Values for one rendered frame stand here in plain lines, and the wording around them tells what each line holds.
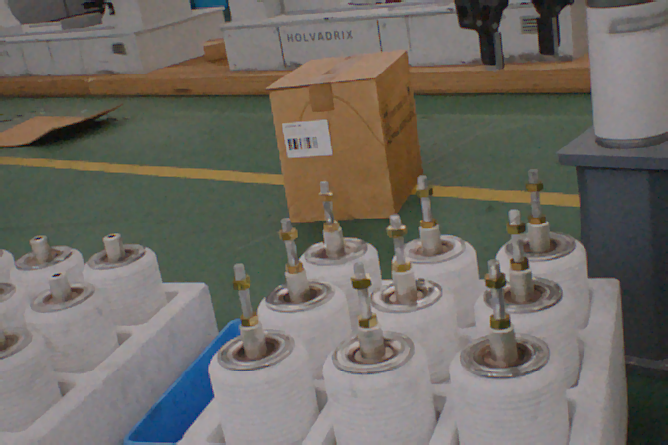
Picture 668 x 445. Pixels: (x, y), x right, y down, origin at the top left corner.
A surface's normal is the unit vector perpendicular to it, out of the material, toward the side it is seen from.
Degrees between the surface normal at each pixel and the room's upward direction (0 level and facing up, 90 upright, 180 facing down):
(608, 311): 0
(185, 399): 88
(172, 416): 88
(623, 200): 90
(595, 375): 0
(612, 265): 90
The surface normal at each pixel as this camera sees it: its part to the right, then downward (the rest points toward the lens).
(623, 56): -0.42, 0.37
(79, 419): 0.93, -0.03
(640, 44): -0.02, 0.33
